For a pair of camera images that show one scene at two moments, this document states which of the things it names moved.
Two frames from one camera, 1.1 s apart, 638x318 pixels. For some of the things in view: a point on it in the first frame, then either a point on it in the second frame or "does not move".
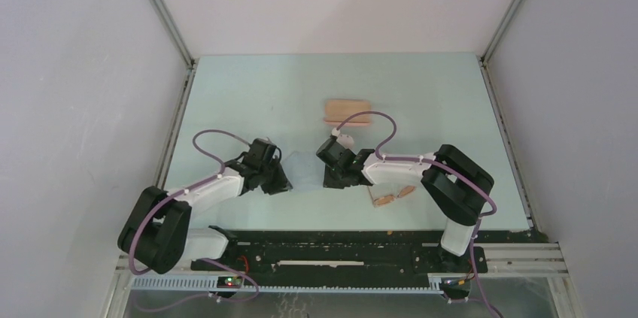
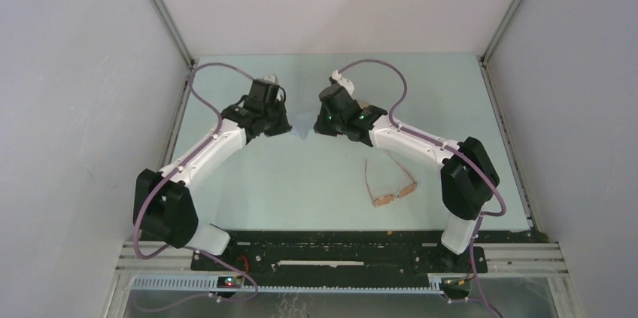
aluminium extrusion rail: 523,260 does not move
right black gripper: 330,183 -> 321,127
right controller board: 455,286 does not move
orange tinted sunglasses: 385,200 does not move
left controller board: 229,282 does not move
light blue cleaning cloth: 304,170 -> 302,122
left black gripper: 281,184 -> 284,126
